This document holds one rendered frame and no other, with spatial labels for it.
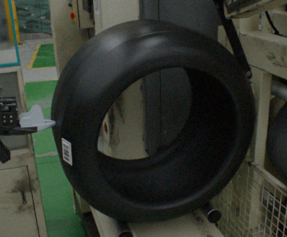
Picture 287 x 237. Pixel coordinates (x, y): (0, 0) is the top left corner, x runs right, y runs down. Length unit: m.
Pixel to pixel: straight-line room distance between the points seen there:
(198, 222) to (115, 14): 0.74
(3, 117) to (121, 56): 0.33
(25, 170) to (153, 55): 0.96
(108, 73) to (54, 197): 2.21
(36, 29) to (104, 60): 9.13
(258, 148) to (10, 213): 1.10
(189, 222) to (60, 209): 1.68
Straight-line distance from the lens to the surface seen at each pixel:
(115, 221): 1.17
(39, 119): 1.02
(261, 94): 1.51
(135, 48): 0.93
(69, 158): 0.97
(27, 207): 1.81
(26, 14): 10.02
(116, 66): 0.91
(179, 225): 1.33
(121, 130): 1.37
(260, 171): 1.28
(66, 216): 2.82
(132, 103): 1.35
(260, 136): 1.58
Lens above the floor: 1.62
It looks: 21 degrees down
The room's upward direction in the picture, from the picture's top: 2 degrees counter-clockwise
